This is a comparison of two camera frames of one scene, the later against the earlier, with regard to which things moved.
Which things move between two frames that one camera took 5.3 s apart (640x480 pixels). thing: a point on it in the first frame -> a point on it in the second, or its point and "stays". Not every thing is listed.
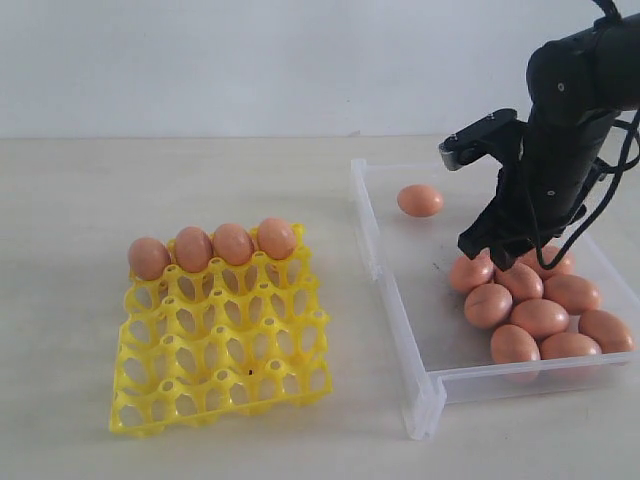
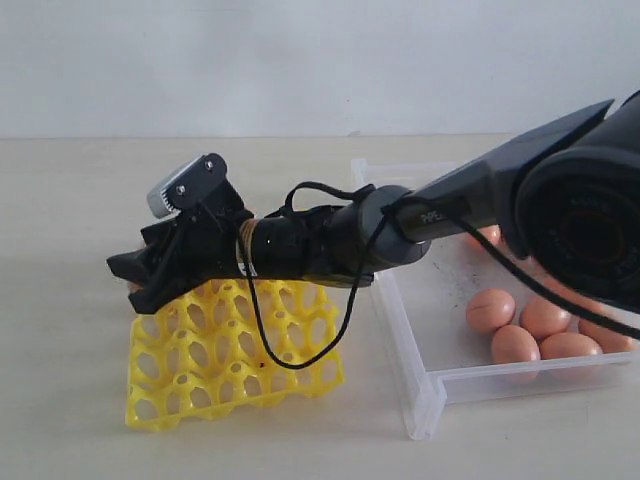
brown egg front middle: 568,345 stays
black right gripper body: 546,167 -> 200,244
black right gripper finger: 477,236 -> 137,266
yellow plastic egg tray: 226,339 stays
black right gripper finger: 505,252 -> 153,297
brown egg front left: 513,344 stays
